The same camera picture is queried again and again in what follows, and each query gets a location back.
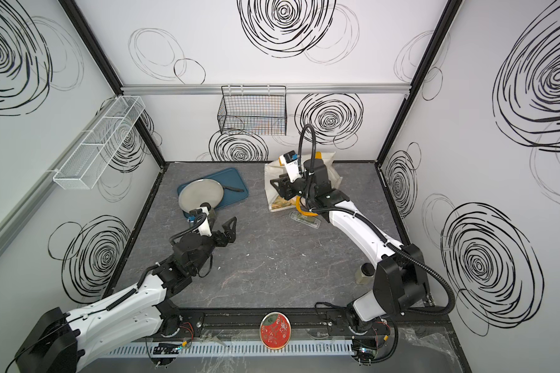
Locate white wire shelf basket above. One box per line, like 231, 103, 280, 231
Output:
53, 96, 146, 190

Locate small jar black lid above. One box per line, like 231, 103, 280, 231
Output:
200, 202, 212, 211

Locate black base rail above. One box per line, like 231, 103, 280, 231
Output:
158, 306, 449, 339

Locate black corrugated cable hose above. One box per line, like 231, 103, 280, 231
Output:
297, 123, 457, 316

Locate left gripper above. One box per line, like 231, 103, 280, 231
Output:
190, 215, 236, 276

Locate canvas tote bag yellow handles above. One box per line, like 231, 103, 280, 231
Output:
264, 151, 348, 214

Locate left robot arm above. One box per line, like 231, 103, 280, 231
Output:
9, 213, 237, 372

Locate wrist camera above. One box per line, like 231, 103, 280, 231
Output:
189, 206, 212, 237
278, 151, 301, 183

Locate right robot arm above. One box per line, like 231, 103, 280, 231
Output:
269, 152, 456, 334

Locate aluminium wall rail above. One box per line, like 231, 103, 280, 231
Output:
121, 82, 411, 96

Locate black wire basket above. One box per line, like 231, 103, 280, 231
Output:
217, 93, 288, 136

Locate white slotted cable duct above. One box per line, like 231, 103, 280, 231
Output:
104, 340, 355, 359

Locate grey round plate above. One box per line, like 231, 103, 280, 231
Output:
178, 179, 224, 213

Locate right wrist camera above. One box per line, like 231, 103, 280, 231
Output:
278, 151, 301, 183

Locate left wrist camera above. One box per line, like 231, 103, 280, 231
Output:
189, 206, 212, 237

